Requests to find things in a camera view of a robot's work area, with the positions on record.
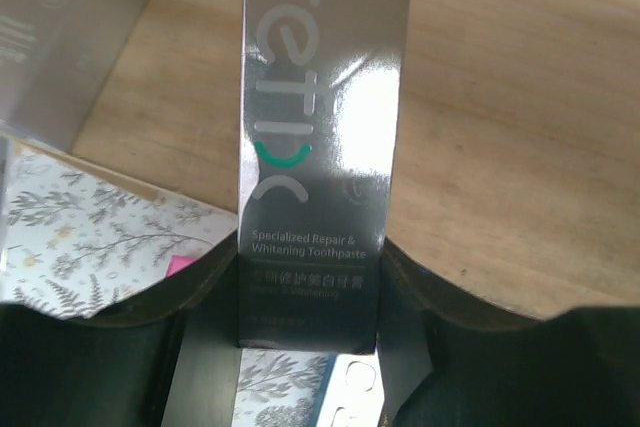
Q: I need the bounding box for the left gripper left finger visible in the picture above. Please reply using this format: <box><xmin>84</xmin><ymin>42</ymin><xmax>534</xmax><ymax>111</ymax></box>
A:
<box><xmin>1</xmin><ymin>236</ymin><xmax>240</xmax><ymax>426</ymax></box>

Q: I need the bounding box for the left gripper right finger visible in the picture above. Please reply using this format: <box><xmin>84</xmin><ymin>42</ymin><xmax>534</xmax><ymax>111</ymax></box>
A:
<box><xmin>378</xmin><ymin>243</ymin><xmax>639</xmax><ymax>426</ymax></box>

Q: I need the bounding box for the silver Protefix toothpaste box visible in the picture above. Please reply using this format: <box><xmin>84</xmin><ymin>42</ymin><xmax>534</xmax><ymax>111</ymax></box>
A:
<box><xmin>238</xmin><ymin>0</ymin><xmax>410</xmax><ymax>354</ymax></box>

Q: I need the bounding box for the wooden two-tier shelf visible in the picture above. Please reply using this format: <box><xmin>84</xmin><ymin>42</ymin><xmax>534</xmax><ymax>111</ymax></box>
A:
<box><xmin>71</xmin><ymin>0</ymin><xmax>640</xmax><ymax>321</ymax></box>

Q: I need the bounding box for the magenta toothpaste box far left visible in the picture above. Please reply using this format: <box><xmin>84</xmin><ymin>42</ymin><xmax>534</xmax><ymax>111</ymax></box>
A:
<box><xmin>166</xmin><ymin>255</ymin><xmax>195</xmax><ymax>277</ymax></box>

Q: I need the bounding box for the silver blue RO toothpaste box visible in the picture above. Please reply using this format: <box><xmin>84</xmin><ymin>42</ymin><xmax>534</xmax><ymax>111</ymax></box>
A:
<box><xmin>308</xmin><ymin>352</ymin><xmax>384</xmax><ymax>427</ymax></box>

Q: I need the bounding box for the floral table mat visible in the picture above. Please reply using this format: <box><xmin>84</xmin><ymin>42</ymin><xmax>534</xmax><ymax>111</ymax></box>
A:
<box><xmin>1</xmin><ymin>140</ymin><xmax>237</xmax><ymax>318</ymax></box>

